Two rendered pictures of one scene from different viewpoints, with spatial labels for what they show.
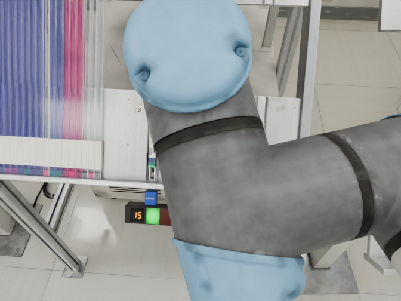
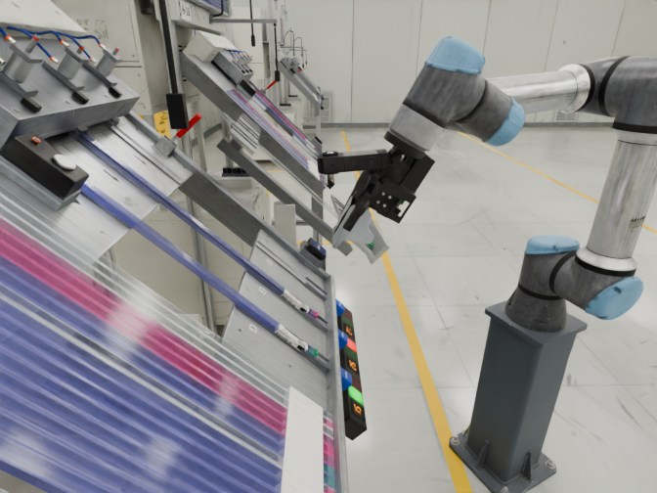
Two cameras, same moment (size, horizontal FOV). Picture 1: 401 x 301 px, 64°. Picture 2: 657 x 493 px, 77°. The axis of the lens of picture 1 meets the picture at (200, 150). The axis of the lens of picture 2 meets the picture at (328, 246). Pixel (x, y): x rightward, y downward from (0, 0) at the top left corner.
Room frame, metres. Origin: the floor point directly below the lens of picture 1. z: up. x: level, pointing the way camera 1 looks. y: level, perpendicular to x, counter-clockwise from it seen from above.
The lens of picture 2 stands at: (0.41, 0.64, 1.18)
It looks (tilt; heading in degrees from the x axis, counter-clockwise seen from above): 24 degrees down; 265
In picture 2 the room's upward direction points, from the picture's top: straight up
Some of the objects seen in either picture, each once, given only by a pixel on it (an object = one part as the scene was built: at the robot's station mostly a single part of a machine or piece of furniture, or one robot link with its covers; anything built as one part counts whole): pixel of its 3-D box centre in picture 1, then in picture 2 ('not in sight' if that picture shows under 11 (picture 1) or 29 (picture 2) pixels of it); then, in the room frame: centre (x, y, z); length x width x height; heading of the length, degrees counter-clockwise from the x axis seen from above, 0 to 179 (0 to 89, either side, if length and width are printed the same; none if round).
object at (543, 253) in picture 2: not in sight; (550, 262); (-0.24, -0.24, 0.72); 0.13 x 0.12 x 0.14; 105
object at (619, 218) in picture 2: not in sight; (624, 198); (-0.28, -0.12, 0.92); 0.15 x 0.12 x 0.55; 105
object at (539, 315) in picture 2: not in sight; (538, 300); (-0.24, -0.25, 0.60); 0.15 x 0.15 x 0.10
